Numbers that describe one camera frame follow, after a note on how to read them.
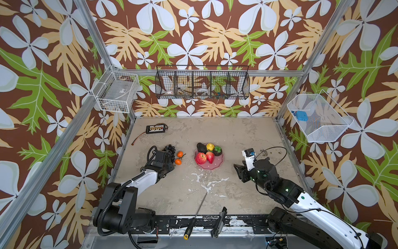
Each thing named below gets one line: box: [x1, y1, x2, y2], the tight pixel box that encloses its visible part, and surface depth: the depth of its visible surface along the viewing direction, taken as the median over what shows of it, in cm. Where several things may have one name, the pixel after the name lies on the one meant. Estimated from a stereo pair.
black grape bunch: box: [161, 144, 176, 160], surface depth 100 cm
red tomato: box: [194, 151, 207, 165], surface depth 93 cm
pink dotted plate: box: [193, 148, 225, 170], surface depth 95 cm
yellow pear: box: [206, 143, 216, 151], surface depth 100 cm
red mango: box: [205, 151, 216, 164], surface depth 95 cm
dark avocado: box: [196, 142, 208, 155], surface depth 100 cm
